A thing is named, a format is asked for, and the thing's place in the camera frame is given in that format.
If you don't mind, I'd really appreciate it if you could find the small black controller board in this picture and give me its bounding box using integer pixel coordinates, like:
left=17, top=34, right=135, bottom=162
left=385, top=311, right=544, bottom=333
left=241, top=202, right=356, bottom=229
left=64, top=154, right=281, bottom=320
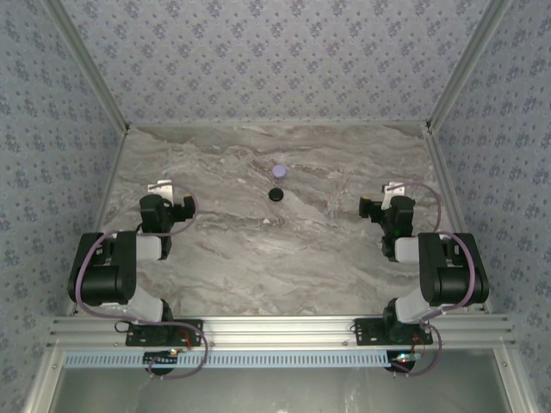
left=389, top=350, right=421, bottom=372
left=143, top=348, right=181, bottom=367

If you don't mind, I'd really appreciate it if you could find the grey metal panel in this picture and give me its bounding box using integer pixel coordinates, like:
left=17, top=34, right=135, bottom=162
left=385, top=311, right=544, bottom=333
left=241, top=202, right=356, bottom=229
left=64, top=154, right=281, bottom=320
left=25, top=348, right=533, bottom=413

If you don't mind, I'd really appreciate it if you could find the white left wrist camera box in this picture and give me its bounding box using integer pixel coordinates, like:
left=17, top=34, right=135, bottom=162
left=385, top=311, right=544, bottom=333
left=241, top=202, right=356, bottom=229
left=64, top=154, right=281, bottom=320
left=146, top=180, right=175, bottom=204

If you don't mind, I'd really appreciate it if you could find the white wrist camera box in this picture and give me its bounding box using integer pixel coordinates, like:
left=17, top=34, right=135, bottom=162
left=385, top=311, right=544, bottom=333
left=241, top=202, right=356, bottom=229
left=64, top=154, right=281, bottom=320
left=381, top=181, right=406, bottom=207
left=146, top=180, right=175, bottom=204

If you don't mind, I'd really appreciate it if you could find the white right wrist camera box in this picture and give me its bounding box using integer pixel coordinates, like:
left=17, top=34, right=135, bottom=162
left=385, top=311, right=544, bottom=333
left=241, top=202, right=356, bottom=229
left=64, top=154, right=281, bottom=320
left=381, top=181, right=406, bottom=207

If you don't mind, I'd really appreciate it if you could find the aluminium table side rail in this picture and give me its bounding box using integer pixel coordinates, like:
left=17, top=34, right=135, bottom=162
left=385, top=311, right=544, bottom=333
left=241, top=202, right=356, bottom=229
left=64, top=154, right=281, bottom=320
left=424, top=126, right=492, bottom=314
left=64, top=126, right=130, bottom=317

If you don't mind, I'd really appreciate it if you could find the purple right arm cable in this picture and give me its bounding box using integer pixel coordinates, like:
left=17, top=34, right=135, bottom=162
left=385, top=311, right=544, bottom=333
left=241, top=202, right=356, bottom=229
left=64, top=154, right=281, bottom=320
left=398, top=181, right=480, bottom=378

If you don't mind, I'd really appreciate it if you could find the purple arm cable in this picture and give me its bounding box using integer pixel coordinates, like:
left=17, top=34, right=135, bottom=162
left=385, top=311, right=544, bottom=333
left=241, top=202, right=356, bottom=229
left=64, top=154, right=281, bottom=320
left=72, top=183, right=211, bottom=381
left=398, top=181, right=480, bottom=378

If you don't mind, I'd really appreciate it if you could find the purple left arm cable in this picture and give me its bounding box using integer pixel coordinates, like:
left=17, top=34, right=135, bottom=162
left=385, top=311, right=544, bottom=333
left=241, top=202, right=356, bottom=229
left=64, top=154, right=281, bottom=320
left=72, top=183, right=211, bottom=381

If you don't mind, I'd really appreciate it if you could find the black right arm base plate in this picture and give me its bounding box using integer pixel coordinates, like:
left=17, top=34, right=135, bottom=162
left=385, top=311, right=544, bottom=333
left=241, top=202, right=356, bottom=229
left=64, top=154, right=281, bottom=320
left=353, top=317, right=434, bottom=347

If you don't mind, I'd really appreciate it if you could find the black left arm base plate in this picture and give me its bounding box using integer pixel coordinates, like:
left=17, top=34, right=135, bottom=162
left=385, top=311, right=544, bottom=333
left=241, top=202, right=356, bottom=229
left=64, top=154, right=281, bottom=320
left=125, top=319, right=205, bottom=348

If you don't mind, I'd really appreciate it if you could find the aluminium mounting rail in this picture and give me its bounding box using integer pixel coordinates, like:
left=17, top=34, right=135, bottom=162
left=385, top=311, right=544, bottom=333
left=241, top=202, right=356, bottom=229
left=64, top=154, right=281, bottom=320
left=46, top=315, right=517, bottom=348

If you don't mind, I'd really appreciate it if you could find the aluminium frame post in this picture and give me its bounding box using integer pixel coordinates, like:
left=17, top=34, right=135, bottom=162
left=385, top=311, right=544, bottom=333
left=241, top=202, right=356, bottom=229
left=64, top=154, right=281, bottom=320
left=42, top=0, right=131, bottom=133
left=424, top=0, right=516, bottom=131

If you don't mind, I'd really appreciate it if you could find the light blue slotted cable duct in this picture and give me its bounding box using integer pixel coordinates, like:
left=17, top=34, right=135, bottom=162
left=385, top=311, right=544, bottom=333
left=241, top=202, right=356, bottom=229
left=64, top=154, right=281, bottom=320
left=62, top=350, right=395, bottom=369

